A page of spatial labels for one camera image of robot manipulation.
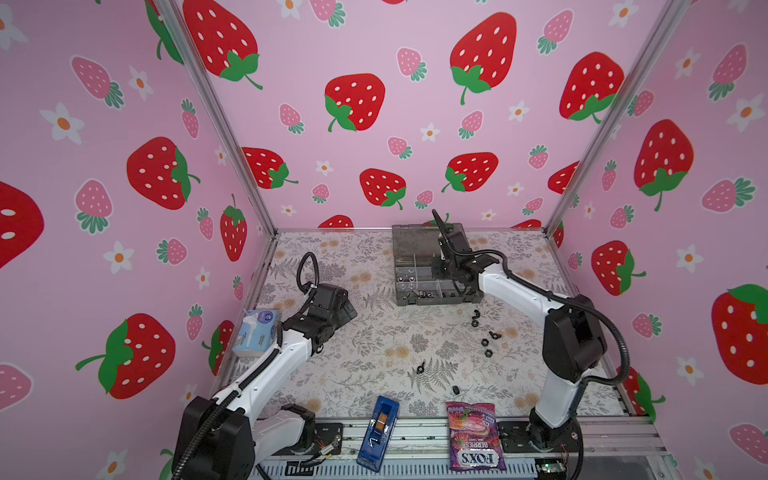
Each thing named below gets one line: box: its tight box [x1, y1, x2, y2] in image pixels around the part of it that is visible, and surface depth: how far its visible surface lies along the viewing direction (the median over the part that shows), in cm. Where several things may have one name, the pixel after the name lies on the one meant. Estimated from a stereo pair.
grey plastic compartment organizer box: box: [392, 224, 485, 307], surface depth 105 cm
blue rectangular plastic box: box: [356, 395, 400, 473], surface depth 72 cm
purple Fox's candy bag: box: [446, 402, 507, 472], surface depth 73 cm
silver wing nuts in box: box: [402, 290, 434, 300], surface depth 103 cm
